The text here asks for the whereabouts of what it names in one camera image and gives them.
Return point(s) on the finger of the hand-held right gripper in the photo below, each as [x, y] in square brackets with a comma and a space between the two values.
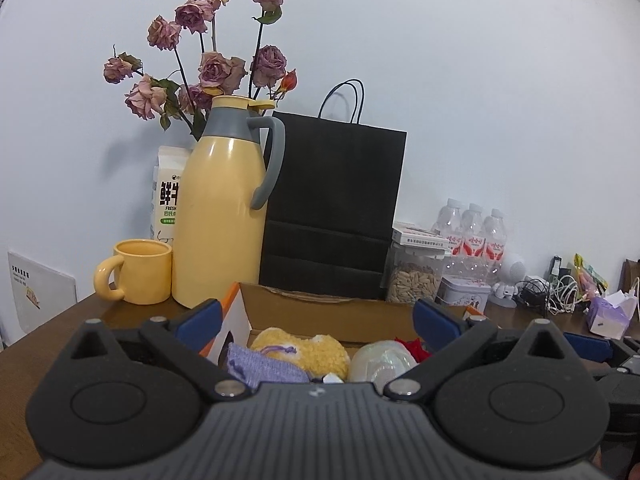
[587, 347]

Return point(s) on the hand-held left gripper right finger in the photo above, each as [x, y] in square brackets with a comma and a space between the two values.
[437, 322]

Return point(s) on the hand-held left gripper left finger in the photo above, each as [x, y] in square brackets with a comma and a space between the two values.
[200, 319]

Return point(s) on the purple cloth pouch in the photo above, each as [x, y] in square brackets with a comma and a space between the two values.
[260, 365]

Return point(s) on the printed cardboard box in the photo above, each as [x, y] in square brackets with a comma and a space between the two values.
[310, 317]

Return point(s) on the yellow plush toy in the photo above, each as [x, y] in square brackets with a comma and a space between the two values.
[320, 355]

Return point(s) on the printed tin box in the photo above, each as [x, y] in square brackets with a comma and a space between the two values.
[462, 292]

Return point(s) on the purple tissue pack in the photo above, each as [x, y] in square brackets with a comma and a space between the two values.
[610, 315]

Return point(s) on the clear jar of seeds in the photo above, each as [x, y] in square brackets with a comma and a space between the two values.
[412, 280]

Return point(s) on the yellow mug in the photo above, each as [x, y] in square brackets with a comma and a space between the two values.
[145, 272]

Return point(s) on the colourful snack packets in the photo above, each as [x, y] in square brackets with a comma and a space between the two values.
[587, 272]

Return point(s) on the small white red box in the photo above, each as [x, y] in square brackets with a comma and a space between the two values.
[412, 230]
[420, 242]

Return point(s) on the brown box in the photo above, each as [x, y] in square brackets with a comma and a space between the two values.
[632, 275]

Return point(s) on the black charger plug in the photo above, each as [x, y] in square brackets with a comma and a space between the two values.
[556, 266]

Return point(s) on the yellow thermos jug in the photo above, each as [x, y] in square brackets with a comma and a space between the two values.
[220, 220]

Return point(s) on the white milk carton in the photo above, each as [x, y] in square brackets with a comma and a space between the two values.
[167, 195]

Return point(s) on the black paper bag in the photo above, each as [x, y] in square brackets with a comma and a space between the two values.
[330, 200]

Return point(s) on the dried rose bouquet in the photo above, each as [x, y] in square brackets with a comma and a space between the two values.
[215, 70]

